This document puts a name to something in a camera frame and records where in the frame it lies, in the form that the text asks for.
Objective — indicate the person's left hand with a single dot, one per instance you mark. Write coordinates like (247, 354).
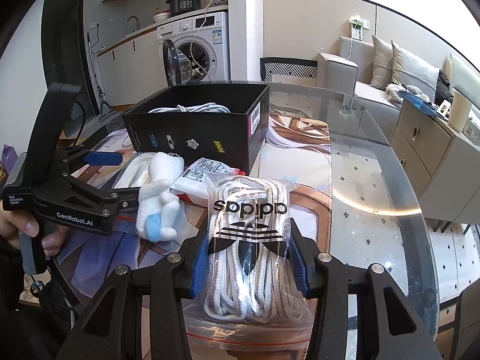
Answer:
(14, 223)

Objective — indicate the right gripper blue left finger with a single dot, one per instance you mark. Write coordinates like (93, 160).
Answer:
(110, 327)

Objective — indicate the beige throw pillow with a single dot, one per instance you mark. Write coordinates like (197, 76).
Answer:
(382, 63)

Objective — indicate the black kitchen faucet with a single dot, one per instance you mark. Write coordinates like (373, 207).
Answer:
(132, 24)

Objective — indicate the black cardboard box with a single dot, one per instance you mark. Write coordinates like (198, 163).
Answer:
(222, 121)

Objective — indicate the adidas bag of white laces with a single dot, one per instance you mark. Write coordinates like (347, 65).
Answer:
(250, 279)

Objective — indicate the grey throw pillow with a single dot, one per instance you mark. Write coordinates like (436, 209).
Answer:
(410, 70)

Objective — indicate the white blue plush toy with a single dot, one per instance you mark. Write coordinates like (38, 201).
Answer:
(158, 207)

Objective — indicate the white bowl on counter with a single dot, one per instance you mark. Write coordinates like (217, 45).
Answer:
(161, 16)

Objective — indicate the black electric pressure cooker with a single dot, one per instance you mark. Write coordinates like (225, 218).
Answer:
(179, 7)

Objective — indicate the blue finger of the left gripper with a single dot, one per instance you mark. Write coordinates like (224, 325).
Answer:
(126, 198)
(97, 158)

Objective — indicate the white front-load washing machine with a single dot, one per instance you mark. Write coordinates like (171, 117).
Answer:
(204, 40)

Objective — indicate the black patterned chair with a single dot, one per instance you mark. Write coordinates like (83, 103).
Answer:
(297, 71)

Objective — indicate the floor mop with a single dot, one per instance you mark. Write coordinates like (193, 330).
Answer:
(104, 107)

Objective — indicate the anime printed desk mat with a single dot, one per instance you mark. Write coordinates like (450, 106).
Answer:
(296, 148)

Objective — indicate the white packet with red seal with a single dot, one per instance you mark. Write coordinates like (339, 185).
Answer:
(190, 186)

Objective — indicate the white paper cup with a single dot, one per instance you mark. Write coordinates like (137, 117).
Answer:
(459, 111)

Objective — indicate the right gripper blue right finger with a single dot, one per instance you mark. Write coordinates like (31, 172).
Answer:
(388, 327)

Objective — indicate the wall socket with chargers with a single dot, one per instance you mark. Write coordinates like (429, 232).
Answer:
(358, 25)

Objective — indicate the blue folder on cabinet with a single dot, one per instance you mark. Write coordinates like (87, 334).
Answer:
(427, 108)

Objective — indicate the beige sofa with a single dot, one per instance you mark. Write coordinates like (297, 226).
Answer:
(364, 69)

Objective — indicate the beige drawer cabinet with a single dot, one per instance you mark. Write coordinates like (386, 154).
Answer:
(441, 164)

